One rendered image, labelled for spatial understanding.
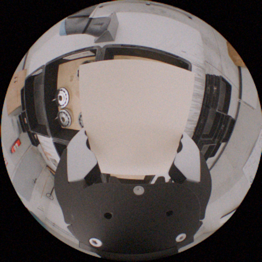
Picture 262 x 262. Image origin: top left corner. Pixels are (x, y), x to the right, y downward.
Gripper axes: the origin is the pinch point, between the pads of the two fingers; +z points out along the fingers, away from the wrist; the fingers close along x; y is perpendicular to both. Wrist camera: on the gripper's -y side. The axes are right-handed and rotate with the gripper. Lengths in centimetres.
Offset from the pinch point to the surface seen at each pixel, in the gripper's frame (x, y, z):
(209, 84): 84, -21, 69
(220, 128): 124, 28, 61
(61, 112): -35.6, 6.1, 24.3
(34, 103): -70, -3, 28
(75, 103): -27.4, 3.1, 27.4
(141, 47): 1.8, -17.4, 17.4
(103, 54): -9.6, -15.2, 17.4
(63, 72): -34.4, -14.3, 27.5
